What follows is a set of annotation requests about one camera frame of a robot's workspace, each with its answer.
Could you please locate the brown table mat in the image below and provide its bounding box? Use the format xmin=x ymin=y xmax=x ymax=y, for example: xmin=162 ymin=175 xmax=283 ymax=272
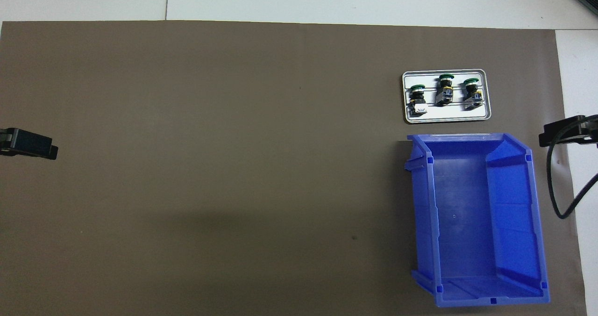
xmin=0 ymin=21 xmax=588 ymax=316

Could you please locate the silver metal tray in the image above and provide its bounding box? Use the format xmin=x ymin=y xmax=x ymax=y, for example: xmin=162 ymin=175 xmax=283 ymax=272
xmin=402 ymin=69 xmax=492 ymax=123

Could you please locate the blue plastic storage bin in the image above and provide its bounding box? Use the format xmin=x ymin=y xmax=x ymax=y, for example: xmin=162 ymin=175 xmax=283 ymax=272
xmin=404 ymin=133 xmax=551 ymax=307

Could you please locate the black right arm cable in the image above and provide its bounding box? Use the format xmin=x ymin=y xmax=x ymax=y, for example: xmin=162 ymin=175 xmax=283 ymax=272
xmin=549 ymin=120 xmax=598 ymax=219

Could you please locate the green push button switch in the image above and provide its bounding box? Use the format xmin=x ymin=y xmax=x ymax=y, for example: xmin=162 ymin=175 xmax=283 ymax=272
xmin=463 ymin=78 xmax=483 ymax=111
xmin=408 ymin=84 xmax=428 ymax=116
xmin=435 ymin=73 xmax=455 ymax=107

